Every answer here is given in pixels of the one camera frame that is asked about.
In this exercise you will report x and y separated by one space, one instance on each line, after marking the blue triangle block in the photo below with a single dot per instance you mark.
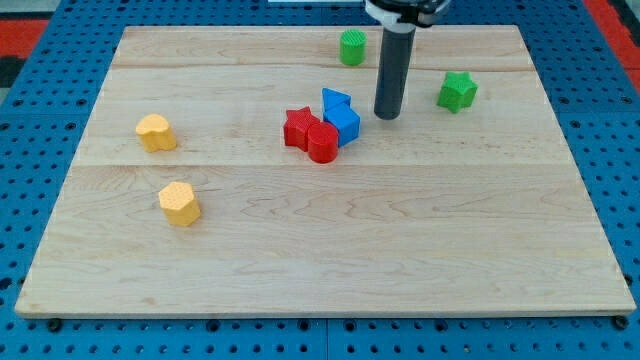
332 98

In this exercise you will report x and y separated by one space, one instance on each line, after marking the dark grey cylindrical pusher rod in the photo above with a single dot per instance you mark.
394 60

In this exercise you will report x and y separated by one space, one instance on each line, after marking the robot arm end white black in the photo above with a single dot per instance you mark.
419 13

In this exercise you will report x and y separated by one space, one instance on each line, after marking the blue cube block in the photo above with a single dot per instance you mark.
346 121

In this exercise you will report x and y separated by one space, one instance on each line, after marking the red cylinder block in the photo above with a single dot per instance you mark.
322 142

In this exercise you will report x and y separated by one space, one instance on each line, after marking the red star block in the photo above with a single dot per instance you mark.
296 127

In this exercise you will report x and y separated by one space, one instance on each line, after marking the wooden board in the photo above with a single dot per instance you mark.
480 213

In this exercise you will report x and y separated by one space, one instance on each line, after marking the yellow hexagon block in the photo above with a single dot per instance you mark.
179 204

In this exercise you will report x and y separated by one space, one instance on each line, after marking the green cylinder block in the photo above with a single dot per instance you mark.
352 47

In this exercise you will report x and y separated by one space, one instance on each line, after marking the green star block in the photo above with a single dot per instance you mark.
457 91

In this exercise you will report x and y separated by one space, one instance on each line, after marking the yellow heart block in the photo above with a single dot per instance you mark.
155 133

